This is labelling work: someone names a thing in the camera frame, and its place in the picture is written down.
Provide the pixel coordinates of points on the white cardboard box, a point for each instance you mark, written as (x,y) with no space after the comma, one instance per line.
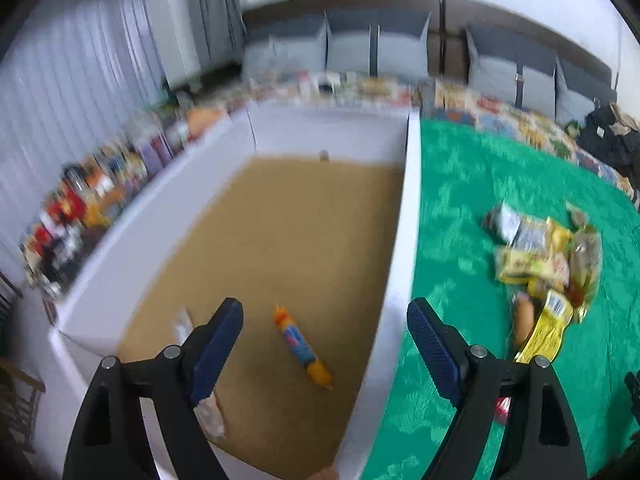
(280,240)

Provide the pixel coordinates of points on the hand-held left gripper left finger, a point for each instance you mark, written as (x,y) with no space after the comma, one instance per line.
(217,350)

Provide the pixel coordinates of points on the tan sausage snack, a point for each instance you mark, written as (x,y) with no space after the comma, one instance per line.
(523,317)

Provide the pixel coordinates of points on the black jacket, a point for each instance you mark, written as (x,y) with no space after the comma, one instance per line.
(612,135)

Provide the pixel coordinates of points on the green cloth bundle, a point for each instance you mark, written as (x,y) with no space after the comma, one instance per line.
(573,128)

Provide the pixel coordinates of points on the orange and blue sausage snack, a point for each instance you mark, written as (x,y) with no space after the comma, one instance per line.
(300,352)

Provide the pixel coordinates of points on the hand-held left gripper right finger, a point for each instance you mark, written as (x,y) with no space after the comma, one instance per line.
(432,350)

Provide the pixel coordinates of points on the wooden frame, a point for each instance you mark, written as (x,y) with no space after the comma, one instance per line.
(17,390)

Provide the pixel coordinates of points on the white sheer curtain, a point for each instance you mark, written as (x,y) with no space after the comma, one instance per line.
(75,70)

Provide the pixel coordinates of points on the white long snack packet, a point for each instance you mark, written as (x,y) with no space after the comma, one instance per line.
(212,417)

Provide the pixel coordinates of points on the grey curtain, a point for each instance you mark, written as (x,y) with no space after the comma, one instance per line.
(210,15)

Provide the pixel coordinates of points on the row of colourful packaged goods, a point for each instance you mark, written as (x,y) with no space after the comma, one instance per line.
(100,185)

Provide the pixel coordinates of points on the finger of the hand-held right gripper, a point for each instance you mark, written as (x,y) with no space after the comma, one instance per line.
(634,395)

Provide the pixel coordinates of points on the yellow snack packet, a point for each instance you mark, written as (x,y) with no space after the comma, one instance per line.
(550,327)
(542,235)
(530,266)

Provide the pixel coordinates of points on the small red snack packet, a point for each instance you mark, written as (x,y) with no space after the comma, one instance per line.
(502,410)

